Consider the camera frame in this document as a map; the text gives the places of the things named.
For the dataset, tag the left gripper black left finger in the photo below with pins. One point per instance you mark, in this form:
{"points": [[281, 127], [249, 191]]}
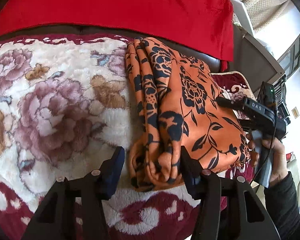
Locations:
{"points": [[55, 216]]}

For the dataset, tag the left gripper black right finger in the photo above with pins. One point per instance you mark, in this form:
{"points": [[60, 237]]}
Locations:
{"points": [[229, 208]]}

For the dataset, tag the orange black floral garment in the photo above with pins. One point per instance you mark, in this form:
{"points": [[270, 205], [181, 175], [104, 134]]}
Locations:
{"points": [[176, 100]]}

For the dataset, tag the black sleeved right forearm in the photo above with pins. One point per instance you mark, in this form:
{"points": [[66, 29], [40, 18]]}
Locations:
{"points": [[282, 206]]}

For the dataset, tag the person's right hand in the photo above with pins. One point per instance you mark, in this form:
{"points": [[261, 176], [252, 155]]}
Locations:
{"points": [[279, 165]]}

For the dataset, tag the floral plush blanket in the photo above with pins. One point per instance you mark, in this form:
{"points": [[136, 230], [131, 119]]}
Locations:
{"points": [[65, 103]]}

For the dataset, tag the red cloth on sofa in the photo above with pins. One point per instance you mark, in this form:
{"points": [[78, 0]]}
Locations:
{"points": [[203, 25]]}

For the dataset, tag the glass window frame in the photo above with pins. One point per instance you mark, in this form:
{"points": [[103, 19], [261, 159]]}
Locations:
{"points": [[290, 60]]}

